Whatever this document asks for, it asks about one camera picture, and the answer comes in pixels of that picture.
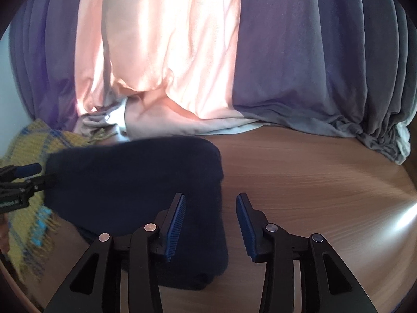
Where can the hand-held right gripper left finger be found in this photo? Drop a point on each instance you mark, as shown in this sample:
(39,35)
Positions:
(176,228)

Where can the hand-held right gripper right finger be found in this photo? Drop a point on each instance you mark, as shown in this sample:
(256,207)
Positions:
(245,225)

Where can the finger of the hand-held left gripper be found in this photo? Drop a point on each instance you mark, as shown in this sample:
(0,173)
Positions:
(29,169)
(42,181)

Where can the dark blue pants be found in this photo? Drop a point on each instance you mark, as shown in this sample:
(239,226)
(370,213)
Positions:
(130,176)

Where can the yellow plaid blanket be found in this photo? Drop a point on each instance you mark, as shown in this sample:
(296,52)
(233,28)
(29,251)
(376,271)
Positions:
(29,143)

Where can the grey curtain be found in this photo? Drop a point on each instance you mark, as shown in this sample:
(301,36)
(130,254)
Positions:
(309,55)
(49,55)

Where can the pale sheer curtain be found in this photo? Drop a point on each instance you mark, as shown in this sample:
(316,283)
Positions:
(156,55)

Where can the white curtain lining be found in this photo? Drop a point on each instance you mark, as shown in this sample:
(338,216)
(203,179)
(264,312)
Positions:
(403,143)

